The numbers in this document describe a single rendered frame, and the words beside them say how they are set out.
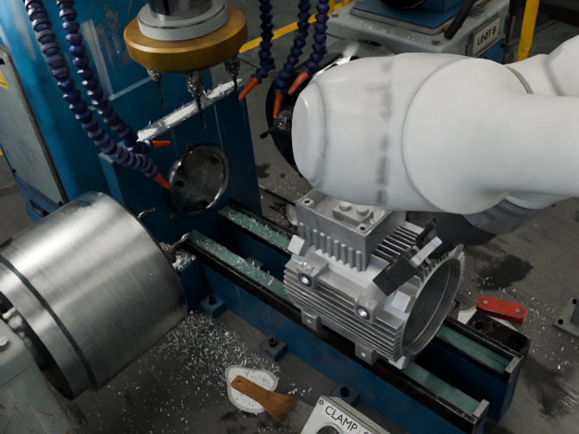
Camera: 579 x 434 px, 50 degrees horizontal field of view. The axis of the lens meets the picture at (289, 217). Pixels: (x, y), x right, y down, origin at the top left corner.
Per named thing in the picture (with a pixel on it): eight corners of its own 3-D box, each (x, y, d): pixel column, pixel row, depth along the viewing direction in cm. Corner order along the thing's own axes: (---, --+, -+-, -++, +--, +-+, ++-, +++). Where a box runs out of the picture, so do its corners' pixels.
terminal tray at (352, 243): (297, 241, 92) (293, 203, 87) (341, 203, 98) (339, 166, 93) (364, 276, 85) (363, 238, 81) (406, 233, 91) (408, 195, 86)
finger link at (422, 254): (467, 228, 65) (440, 256, 62) (441, 250, 69) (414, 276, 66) (450, 212, 65) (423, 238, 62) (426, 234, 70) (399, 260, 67)
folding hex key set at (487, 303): (473, 313, 114) (475, 306, 112) (477, 300, 116) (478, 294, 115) (524, 325, 110) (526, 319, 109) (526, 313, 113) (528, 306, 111)
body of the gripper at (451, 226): (477, 151, 65) (433, 195, 73) (433, 192, 61) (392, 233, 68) (531, 202, 64) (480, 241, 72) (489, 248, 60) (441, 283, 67)
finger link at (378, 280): (415, 273, 76) (412, 276, 76) (390, 294, 82) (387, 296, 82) (398, 255, 77) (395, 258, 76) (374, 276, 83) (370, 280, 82)
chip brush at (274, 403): (225, 392, 105) (224, 389, 105) (243, 370, 108) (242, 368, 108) (328, 452, 95) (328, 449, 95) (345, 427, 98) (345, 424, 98)
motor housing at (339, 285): (287, 325, 100) (276, 238, 87) (357, 258, 110) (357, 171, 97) (392, 392, 89) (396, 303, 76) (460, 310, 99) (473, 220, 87)
